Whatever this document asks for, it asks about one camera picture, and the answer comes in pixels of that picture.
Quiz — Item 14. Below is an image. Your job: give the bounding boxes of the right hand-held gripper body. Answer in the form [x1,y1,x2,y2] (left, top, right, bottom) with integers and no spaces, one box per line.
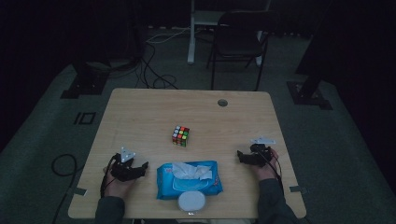
[247,135,276,166]

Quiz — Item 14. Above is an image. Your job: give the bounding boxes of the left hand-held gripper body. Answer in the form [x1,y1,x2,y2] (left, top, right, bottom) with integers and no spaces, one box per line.
[110,147,143,183]

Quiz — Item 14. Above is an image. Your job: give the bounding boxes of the blue wet wipe pack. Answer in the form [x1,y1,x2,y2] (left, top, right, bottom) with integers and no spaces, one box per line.
[156,160,224,213]

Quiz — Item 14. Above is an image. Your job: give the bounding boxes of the multicoloured puzzle cube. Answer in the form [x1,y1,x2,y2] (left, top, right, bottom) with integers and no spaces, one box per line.
[171,125,191,147]

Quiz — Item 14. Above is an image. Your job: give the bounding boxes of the person's left hand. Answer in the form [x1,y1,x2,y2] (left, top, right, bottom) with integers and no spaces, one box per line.
[103,167,136,198]

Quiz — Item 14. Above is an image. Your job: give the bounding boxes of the person's right hand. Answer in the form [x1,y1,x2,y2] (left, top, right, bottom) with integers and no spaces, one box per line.
[252,148,279,181]

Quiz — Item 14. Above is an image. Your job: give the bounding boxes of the black stand with base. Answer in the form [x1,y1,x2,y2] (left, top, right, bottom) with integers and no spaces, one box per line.
[286,0,333,111]

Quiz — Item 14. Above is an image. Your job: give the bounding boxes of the black stand base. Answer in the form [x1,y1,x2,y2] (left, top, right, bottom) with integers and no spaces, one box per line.
[60,62,110,100]

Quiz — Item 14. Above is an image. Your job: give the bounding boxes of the dark round-base stand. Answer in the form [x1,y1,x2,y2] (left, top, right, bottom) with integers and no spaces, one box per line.
[85,0,142,72]

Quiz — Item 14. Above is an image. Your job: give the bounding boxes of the black folding chair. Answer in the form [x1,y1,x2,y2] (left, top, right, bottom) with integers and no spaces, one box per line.
[206,10,278,91]

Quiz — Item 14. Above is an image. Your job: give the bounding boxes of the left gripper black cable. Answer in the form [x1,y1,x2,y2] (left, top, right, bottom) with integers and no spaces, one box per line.
[99,154,119,199]

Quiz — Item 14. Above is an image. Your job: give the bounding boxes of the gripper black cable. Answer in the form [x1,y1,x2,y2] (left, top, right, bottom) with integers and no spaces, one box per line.
[99,154,119,199]
[259,151,285,196]

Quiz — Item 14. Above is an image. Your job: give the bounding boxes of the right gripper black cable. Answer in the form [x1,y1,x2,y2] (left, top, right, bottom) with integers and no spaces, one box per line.
[259,151,285,196]

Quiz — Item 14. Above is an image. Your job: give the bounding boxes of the black looped floor cable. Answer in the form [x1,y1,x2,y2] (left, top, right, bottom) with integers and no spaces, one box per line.
[50,153,86,224]

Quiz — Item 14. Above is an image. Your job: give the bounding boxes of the black floor cables bundle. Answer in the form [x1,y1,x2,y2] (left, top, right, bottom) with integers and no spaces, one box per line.
[134,41,179,91]

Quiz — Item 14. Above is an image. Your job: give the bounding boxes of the white floor cable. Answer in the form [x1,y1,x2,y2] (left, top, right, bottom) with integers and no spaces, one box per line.
[146,26,191,44]

